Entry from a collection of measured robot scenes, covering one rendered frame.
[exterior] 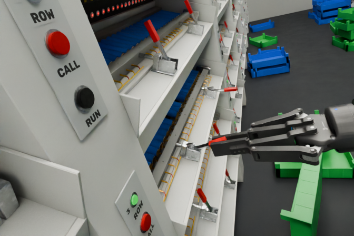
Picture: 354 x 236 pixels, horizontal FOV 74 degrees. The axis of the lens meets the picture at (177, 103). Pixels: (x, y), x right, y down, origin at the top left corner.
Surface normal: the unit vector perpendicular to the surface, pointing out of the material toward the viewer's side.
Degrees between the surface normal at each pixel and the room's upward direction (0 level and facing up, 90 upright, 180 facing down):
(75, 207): 90
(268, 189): 0
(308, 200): 0
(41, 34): 90
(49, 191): 90
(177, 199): 23
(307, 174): 0
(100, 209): 90
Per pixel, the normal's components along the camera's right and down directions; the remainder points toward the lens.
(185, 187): 0.12, -0.83
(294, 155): -0.42, 0.52
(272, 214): -0.26, -0.87
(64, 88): 0.93, -0.10
